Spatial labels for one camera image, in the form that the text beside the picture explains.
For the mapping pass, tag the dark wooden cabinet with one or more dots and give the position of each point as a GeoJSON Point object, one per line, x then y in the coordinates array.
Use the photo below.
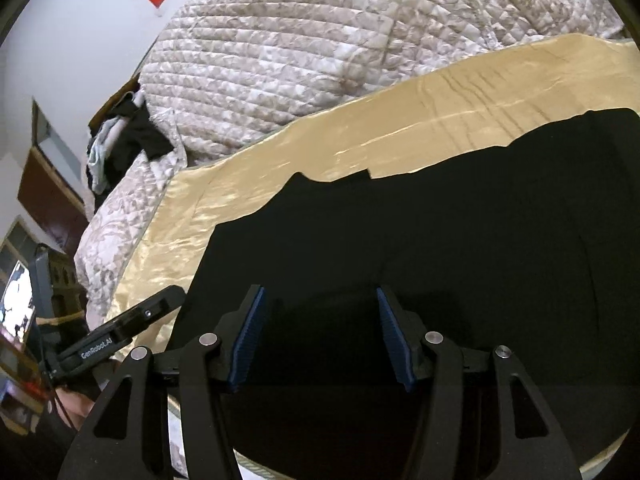
{"type": "Point", "coordinates": [50, 200]}

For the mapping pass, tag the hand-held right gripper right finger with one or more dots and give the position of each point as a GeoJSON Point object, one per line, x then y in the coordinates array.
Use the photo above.
{"type": "Point", "coordinates": [395, 346]}

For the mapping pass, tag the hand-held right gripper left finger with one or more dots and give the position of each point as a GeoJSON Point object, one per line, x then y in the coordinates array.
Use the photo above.
{"type": "Point", "coordinates": [247, 346]}

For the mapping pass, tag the grey patterned quilted blanket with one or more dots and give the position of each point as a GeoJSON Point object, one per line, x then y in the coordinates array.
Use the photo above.
{"type": "Point", "coordinates": [275, 60]}

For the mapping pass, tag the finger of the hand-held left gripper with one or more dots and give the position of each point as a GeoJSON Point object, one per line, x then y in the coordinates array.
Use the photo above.
{"type": "Point", "coordinates": [150, 312]}

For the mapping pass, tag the bright screen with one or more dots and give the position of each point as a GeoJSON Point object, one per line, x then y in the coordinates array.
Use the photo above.
{"type": "Point", "coordinates": [15, 300]}

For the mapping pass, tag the gold satin bed sheet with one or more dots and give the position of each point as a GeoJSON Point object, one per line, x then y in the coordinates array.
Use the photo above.
{"type": "Point", "coordinates": [350, 130]}

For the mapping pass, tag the black pants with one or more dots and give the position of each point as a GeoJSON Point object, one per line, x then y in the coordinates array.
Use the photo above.
{"type": "Point", "coordinates": [450, 240]}

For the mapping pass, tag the brown wooden headboard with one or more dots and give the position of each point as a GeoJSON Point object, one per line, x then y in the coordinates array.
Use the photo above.
{"type": "Point", "coordinates": [112, 106]}

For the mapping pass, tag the pile of dark clothes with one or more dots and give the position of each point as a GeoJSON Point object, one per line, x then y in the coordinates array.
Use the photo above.
{"type": "Point", "coordinates": [145, 135]}

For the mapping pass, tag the person's left hand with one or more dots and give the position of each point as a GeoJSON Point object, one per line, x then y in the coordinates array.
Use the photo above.
{"type": "Point", "coordinates": [80, 406]}

